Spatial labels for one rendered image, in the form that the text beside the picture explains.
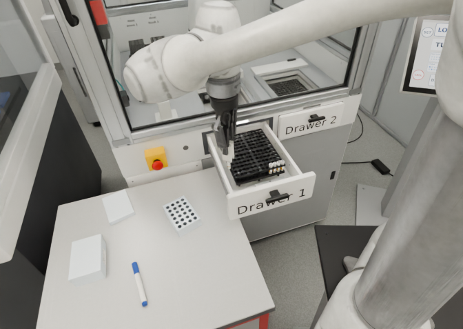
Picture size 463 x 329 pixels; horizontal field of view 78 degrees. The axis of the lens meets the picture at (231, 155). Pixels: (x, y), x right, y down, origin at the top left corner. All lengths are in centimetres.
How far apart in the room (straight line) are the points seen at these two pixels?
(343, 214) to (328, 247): 111
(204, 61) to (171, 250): 65
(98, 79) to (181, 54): 47
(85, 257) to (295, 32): 83
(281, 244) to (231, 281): 98
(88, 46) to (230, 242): 71
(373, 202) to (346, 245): 118
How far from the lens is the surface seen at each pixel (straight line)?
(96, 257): 98
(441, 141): 31
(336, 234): 100
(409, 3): 45
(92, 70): 95
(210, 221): 101
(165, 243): 99
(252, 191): 86
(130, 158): 112
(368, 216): 206
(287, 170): 106
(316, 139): 136
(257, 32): 47
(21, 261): 126
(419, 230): 36
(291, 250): 184
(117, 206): 112
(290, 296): 172
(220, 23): 65
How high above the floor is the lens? 158
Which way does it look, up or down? 42 degrees down
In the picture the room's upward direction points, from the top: 4 degrees counter-clockwise
